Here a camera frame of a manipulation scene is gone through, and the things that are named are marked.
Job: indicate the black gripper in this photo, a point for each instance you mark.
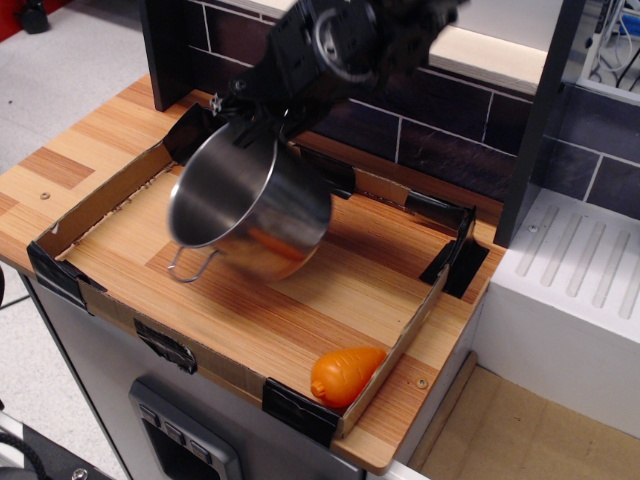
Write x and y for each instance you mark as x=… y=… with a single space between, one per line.
x=316 y=54

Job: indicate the stainless steel pot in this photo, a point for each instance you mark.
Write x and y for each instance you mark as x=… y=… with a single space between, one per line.
x=259 y=209

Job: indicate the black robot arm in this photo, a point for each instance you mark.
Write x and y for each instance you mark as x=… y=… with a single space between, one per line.
x=407 y=31

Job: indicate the cardboard fence with black tape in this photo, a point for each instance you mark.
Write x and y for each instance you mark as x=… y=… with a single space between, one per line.
x=384 y=276

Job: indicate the light wooden shelf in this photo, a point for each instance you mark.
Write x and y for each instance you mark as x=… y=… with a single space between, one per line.
x=487 y=59

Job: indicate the dark grey right panel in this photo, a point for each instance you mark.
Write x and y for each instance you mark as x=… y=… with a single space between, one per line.
x=525 y=181

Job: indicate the orange plastic carrot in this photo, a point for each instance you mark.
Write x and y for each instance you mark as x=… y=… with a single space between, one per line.
x=338 y=377

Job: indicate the grey oven control panel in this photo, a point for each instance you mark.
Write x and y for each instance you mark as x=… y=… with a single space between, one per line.
x=183 y=447

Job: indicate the white drainer sink unit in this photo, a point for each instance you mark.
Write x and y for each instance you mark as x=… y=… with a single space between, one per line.
x=561 y=314

